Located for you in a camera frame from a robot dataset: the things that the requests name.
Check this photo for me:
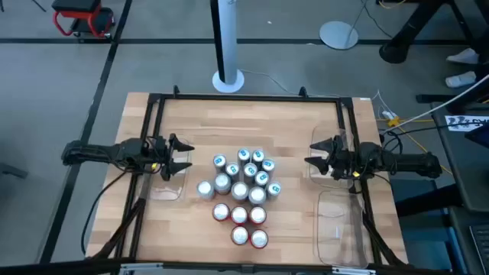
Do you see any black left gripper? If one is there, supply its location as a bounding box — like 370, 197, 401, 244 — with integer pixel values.
144, 132, 196, 182

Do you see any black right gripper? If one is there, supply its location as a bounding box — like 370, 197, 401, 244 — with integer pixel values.
304, 134, 364, 180

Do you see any clear plastic bin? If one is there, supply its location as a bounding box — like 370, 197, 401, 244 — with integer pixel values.
147, 137, 191, 202
313, 189, 371, 268
308, 125, 355, 189

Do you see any slim blue-tab soda can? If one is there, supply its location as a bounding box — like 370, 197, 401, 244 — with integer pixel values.
266, 180, 282, 200
225, 161, 241, 180
251, 148, 266, 166
254, 170, 270, 189
236, 147, 252, 166
243, 162, 258, 183
261, 157, 277, 176
212, 154, 228, 175

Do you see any red strawberry soda can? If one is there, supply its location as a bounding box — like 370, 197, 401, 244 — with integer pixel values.
250, 228, 270, 250
230, 205, 249, 225
212, 202, 232, 223
230, 225, 250, 246
248, 205, 268, 225

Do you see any black desk foot bar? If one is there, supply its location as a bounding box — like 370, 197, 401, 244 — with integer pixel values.
394, 183, 464, 218

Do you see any floor stand with round base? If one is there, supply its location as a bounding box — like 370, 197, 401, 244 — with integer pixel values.
319, 0, 370, 50

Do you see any tall pole stand round base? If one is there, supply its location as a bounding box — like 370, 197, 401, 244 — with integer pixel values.
209, 0, 245, 95

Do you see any blue floor mat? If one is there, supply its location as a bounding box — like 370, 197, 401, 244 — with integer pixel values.
389, 178, 465, 273

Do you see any dark grey desk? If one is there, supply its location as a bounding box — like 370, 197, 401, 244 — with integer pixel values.
430, 101, 489, 213

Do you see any white paper label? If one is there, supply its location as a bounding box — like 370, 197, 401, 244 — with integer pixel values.
445, 114, 489, 133

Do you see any person's foot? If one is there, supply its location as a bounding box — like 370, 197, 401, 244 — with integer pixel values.
444, 70, 478, 89
445, 47, 480, 65

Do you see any dark keyboard desk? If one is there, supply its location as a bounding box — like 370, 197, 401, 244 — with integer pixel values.
449, 205, 489, 275

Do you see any black desk leg column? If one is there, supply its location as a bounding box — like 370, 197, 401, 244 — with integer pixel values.
378, 0, 489, 65

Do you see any grey floor object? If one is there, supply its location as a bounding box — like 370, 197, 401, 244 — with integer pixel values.
0, 162, 30, 180

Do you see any red and black rolling stool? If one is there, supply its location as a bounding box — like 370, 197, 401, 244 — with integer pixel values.
51, 0, 116, 39

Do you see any black keyboard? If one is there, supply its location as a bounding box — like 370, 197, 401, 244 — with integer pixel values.
468, 223, 489, 275

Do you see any person's leg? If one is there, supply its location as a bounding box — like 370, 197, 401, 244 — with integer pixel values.
473, 36, 489, 77

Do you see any yellow floor cable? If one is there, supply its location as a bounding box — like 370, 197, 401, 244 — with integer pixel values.
381, 116, 454, 175

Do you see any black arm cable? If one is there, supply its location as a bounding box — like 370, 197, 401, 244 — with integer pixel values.
79, 170, 133, 256

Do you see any white cable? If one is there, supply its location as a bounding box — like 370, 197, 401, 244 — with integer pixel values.
380, 74, 489, 135

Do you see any black camera mount rail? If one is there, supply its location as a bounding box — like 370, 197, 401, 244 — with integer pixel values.
0, 257, 489, 275

